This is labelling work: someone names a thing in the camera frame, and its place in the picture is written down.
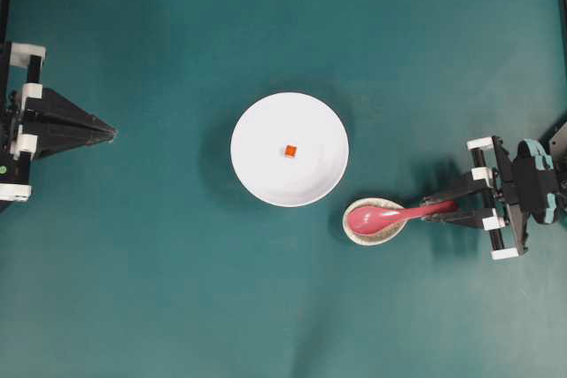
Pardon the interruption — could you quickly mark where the small red block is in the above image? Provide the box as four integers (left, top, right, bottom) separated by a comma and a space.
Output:
284, 145, 297, 158

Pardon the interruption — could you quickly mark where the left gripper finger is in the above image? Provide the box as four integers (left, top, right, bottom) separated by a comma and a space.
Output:
12, 123, 117, 159
22, 83, 116, 134

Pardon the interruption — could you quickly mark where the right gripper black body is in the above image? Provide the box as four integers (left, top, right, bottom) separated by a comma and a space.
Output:
466, 136, 528, 259

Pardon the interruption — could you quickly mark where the white round bowl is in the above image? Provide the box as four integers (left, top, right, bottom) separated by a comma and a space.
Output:
230, 92, 349, 207

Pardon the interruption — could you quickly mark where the pink ceramic spoon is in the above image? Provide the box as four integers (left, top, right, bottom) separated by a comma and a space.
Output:
346, 201, 457, 235

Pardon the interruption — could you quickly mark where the speckled beige spoon rest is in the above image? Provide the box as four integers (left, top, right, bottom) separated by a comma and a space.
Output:
342, 197, 407, 246

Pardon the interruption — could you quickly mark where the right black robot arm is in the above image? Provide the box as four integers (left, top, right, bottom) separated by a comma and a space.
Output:
422, 135, 566, 260

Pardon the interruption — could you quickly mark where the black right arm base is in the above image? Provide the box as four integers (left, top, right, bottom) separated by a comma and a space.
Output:
540, 118, 566, 162

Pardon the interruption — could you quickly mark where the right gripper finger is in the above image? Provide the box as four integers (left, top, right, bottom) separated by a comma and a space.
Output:
422, 166, 493, 204
423, 208, 505, 231

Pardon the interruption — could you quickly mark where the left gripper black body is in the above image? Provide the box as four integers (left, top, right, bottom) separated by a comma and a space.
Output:
1, 42, 46, 210

